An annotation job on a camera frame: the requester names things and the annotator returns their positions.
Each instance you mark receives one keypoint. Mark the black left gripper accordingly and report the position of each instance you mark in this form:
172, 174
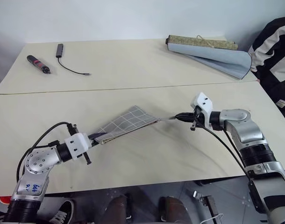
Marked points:
87, 158

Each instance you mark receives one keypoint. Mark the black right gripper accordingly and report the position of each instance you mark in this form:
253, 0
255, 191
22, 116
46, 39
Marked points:
196, 116

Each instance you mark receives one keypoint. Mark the grey plaid pouch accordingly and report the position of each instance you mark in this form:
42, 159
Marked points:
126, 123

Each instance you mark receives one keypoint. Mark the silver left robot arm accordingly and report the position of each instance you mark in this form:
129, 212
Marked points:
37, 163

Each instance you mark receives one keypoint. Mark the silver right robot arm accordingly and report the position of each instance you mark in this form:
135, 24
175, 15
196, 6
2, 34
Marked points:
252, 142

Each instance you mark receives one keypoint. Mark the rolled blue and tan mat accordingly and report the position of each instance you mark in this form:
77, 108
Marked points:
217, 56

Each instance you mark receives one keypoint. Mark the dark rounded shape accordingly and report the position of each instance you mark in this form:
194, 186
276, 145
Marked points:
174, 211
116, 210

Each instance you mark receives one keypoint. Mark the black and white sneaker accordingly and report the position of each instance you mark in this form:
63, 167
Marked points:
61, 213

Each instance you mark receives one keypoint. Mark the black and red marker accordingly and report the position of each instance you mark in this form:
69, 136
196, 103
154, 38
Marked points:
38, 64

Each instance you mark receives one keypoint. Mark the black and white bag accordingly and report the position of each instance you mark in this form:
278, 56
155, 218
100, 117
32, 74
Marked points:
275, 63

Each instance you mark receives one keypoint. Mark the red round object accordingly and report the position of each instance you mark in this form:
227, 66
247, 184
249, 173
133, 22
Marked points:
4, 200

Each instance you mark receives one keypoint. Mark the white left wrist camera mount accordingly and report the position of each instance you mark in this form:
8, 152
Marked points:
77, 144

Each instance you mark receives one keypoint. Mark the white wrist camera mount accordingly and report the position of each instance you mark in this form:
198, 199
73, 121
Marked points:
203, 102
77, 144

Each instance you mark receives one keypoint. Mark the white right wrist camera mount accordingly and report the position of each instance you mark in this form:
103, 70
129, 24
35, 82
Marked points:
203, 102

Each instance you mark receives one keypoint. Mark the dark metal bracket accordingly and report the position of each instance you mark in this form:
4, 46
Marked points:
209, 204

